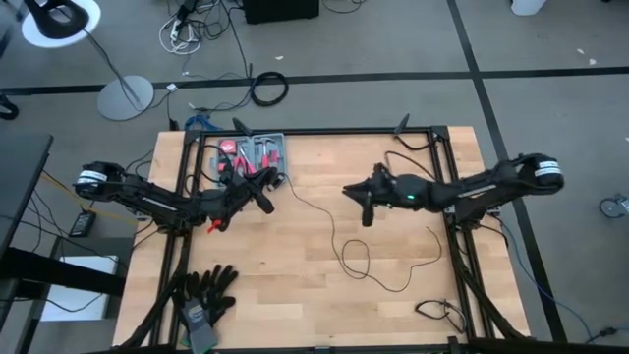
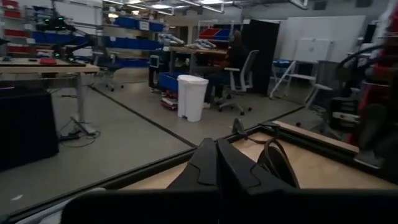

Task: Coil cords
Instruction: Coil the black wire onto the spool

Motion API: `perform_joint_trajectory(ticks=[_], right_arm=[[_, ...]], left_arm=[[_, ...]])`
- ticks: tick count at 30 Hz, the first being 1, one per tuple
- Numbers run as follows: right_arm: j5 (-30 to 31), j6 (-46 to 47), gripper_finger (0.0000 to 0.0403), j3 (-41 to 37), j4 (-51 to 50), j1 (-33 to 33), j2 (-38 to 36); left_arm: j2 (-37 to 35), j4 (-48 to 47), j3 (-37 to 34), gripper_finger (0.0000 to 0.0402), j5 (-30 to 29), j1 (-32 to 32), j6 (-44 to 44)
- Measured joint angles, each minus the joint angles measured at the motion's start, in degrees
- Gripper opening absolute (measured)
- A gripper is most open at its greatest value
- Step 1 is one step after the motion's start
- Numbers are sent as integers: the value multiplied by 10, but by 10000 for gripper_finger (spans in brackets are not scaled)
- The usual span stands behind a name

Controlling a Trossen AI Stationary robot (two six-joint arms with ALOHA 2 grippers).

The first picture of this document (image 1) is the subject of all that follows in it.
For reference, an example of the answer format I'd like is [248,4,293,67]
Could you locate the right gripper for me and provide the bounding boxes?
[343,164,417,228]

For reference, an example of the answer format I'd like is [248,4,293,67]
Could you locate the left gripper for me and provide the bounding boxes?
[210,166,282,233]

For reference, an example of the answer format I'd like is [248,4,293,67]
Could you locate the thin dark cord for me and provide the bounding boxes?
[282,172,444,294]

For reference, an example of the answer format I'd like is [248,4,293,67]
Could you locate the grey plastic tool case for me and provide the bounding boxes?
[209,132,289,188]

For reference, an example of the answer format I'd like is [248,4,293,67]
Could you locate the black clamp lever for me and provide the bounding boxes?
[392,112,412,136]
[231,116,255,138]

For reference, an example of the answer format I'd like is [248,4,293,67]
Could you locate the black work glove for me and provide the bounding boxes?
[172,264,240,326]

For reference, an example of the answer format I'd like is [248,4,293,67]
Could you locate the grey cuffed work glove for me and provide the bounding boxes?
[177,296,220,354]

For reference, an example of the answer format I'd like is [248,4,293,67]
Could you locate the floor lamp with grey base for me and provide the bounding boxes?
[23,0,156,122]

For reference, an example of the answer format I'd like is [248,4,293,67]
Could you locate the black box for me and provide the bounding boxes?
[242,0,321,26]

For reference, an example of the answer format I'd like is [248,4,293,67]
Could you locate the black power adapter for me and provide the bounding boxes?
[68,210,98,239]

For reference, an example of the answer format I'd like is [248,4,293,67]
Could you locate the white box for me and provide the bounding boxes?
[39,254,120,323]

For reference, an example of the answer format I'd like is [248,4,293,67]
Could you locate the white round disc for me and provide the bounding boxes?
[21,0,103,49]

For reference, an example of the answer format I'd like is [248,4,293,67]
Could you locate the black desk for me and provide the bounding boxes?
[0,131,127,316]

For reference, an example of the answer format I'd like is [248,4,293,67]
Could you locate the white bin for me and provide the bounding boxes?
[510,0,548,17]

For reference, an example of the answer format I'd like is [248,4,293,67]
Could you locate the grey caster wheel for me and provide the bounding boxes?
[599,193,629,220]

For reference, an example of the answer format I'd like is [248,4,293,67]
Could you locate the black plug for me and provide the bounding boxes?
[584,325,619,345]

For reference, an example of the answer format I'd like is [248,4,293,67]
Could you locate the red-handled pliers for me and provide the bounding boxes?
[231,147,259,178]

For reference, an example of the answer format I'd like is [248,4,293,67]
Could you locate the hammer with red handle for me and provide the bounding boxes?
[254,137,276,171]

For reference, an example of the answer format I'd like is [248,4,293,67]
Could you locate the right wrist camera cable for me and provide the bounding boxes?
[384,148,437,181]

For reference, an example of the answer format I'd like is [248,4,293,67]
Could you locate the short black cable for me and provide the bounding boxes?
[394,133,434,152]

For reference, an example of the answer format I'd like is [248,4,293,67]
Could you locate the black aluminium table frame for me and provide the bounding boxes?
[115,124,535,354]

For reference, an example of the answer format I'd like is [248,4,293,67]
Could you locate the bundled blue cable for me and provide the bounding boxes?
[183,113,213,133]

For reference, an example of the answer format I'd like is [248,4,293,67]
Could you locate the coiled black cable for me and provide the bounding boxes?
[250,70,291,108]

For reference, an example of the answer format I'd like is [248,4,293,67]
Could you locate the small black cable loop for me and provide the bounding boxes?
[414,298,468,335]

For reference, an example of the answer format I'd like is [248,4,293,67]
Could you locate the white power strip with cables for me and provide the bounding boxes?
[157,13,203,56]

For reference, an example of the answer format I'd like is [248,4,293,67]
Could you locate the yellow cable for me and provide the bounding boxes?
[40,170,139,223]

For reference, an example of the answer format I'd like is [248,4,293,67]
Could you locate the long blue cable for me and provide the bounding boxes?
[499,220,597,341]

